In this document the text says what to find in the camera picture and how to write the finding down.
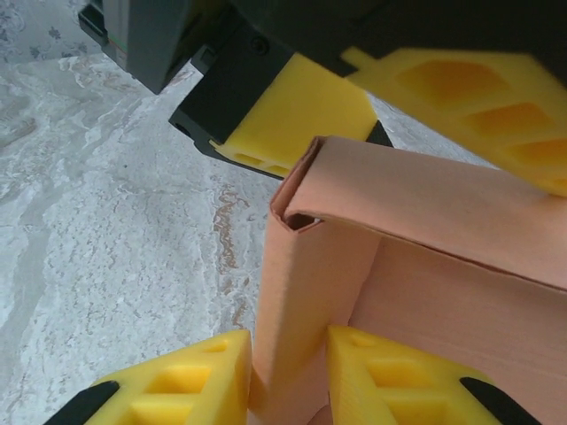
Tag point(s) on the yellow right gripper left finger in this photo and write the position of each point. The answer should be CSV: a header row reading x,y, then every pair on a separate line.
x,y
177,385

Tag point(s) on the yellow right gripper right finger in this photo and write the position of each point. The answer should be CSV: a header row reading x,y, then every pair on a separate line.
x,y
398,389

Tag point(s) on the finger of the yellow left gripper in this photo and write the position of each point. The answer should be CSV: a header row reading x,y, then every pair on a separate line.
x,y
487,106
301,106

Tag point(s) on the salmon pink paper box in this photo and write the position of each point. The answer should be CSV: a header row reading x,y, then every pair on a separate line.
x,y
398,288

